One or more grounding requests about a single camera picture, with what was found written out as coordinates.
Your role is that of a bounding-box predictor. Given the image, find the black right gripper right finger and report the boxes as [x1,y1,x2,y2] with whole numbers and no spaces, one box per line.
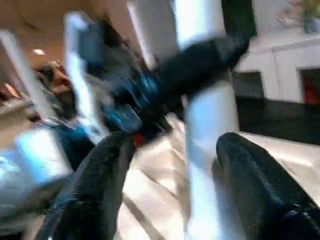
[216,132,320,240]

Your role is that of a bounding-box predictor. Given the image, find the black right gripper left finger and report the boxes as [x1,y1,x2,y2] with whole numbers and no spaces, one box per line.
[37,132,138,240]

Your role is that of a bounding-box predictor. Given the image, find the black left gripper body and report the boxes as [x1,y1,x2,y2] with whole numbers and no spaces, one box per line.
[101,61,174,141]

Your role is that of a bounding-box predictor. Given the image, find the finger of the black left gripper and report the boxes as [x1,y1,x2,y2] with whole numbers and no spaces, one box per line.
[149,36,236,101]
[221,0,259,71]

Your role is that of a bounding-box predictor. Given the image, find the white plastic table top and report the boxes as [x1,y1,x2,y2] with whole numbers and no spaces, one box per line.
[116,116,320,240]

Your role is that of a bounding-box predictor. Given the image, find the white cabinet with glass doors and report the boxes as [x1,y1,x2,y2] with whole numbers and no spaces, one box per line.
[231,31,320,106]

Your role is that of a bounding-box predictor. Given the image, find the green potted plant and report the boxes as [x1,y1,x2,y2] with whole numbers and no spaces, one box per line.
[301,0,320,34]

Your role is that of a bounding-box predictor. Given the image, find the small red bottle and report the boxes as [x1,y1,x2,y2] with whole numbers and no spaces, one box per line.
[302,76,320,104]

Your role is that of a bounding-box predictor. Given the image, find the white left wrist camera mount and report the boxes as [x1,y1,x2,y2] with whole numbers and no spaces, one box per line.
[62,10,109,137]

